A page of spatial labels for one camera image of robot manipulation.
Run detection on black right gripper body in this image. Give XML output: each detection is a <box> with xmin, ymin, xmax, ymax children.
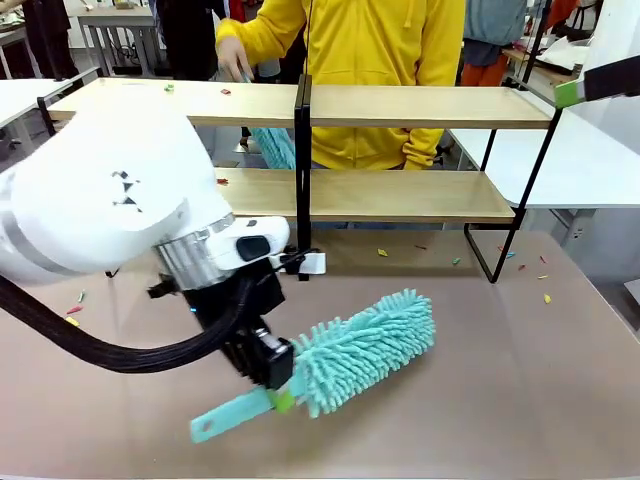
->
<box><xmin>598</xmin><ymin>58</ymin><xmax>640</xmax><ymax>100</ymax></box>

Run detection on orange trousers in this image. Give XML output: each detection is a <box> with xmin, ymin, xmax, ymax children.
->
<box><xmin>459</xmin><ymin>52</ymin><xmax>507</xmax><ymax>88</ymax></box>

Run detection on white side table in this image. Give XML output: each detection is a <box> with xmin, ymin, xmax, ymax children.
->
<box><xmin>0</xmin><ymin>78</ymin><xmax>76</xmax><ymax>127</ymax></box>
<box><xmin>447</xmin><ymin>107</ymin><xmax>640</xmax><ymax>210</ymax></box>

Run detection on wooden background table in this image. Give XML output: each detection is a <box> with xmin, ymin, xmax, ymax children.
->
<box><xmin>501</xmin><ymin>47</ymin><xmax>587</xmax><ymax>89</ymax></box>

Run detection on white paper sheet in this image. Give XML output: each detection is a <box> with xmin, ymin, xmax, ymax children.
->
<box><xmin>536</xmin><ymin>36</ymin><xmax>597</xmax><ymax>67</ymax></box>

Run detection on black office chair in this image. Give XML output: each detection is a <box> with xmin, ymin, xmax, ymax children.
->
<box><xmin>566</xmin><ymin>0</ymin><xmax>604</xmax><ymax>39</ymax></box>

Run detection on black stand pole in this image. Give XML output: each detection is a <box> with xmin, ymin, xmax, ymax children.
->
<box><xmin>519</xmin><ymin>0</ymin><xmax>554</xmax><ymax>89</ymax></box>

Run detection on person's right forearm yellow sleeve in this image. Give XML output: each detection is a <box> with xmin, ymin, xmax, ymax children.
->
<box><xmin>215</xmin><ymin>8</ymin><xmax>302</xmax><ymax>57</ymax></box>

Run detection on orange garment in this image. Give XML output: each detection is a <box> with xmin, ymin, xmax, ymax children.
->
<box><xmin>546</xmin><ymin>0</ymin><xmax>582</xmax><ymax>29</ymax></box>

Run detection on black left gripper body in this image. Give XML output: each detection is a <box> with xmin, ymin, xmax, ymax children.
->
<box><xmin>183</xmin><ymin>271</ymin><xmax>287</xmax><ymax>377</ymax></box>

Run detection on bystander in black clothes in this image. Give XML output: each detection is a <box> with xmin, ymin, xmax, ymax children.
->
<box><xmin>156</xmin><ymin>0</ymin><xmax>222</xmax><ymax>82</ymax></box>
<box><xmin>21</xmin><ymin>0</ymin><xmax>77</xmax><ymax>82</ymax></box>

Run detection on teal chenille duster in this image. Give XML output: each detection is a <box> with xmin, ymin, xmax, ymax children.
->
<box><xmin>189</xmin><ymin>287</ymin><xmax>438</xmax><ymax>447</ymax></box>
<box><xmin>238</xmin><ymin>69</ymin><xmax>298</xmax><ymax>173</ymax></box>

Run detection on light background work table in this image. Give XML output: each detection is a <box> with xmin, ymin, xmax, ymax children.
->
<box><xmin>67</xmin><ymin>3</ymin><xmax>166</xmax><ymax>77</ymax></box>

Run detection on person's left forearm yellow sleeve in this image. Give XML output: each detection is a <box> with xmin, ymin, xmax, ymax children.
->
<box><xmin>401</xmin><ymin>59</ymin><xmax>466</xmax><ymax>173</ymax></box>

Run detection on person in yellow jacket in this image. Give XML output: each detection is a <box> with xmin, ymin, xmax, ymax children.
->
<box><xmin>214</xmin><ymin>0</ymin><xmax>467</xmax><ymax>172</ymax></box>

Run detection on person's right hand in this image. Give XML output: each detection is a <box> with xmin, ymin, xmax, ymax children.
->
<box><xmin>216</xmin><ymin>36</ymin><xmax>256</xmax><ymax>84</ymax></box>

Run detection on white pillar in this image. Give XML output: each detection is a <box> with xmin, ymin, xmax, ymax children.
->
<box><xmin>585</xmin><ymin>0</ymin><xmax>640</xmax><ymax>71</ymax></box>

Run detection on black left arm cable sleeve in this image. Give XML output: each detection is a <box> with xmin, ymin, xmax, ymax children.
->
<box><xmin>0</xmin><ymin>273</ymin><xmax>282</xmax><ymax>375</ymax></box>

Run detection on grey blue shirt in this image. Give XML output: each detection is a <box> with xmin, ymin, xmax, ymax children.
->
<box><xmin>461</xmin><ymin>0</ymin><xmax>529</xmax><ymax>67</ymax></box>

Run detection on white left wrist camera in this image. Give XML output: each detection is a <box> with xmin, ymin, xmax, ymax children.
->
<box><xmin>269</xmin><ymin>251</ymin><xmax>328</xmax><ymax>277</ymax></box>

